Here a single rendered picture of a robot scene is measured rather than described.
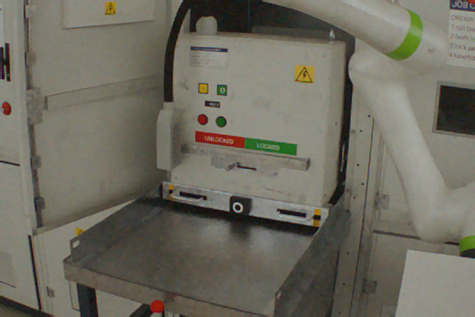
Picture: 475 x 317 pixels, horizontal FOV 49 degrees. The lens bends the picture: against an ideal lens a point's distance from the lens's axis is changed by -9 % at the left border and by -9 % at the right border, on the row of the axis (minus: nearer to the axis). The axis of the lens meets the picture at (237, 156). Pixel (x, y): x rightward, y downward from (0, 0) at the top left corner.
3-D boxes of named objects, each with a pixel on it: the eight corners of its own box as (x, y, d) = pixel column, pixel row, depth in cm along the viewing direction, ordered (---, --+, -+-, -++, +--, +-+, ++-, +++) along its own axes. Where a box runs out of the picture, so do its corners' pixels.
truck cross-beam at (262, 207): (326, 228, 164) (328, 209, 162) (162, 198, 183) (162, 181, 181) (331, 222, 169) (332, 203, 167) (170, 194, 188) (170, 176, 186)
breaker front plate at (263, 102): (319, 212, 164) (330, 47, 150) (170, 186, 181) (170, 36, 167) (320, 211, 165) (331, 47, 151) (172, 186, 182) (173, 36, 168)
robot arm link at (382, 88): (436, 231, 145) (358, 49, 142) (485, 223, 132) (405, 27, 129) (412, 255, 138) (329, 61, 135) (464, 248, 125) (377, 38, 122)
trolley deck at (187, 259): (286, 341, 122) (288, 319, 120) (64, 279, 144) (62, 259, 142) (349, 229, 182) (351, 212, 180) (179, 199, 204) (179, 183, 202)
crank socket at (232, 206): (247, 216, 170) (247, 201, 168) (228, 213, 172) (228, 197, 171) (249, 214, 172) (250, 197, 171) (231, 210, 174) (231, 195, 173)
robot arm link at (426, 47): (421, 86, 127) (416, 41, 131) (463, 70, 117) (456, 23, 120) (369, 63, 118) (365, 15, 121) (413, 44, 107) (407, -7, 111)
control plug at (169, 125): (170, 170, 167) (170, 113, 162) (156, 169, 169) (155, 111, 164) (182, 164, 174) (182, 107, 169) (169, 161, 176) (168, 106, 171)
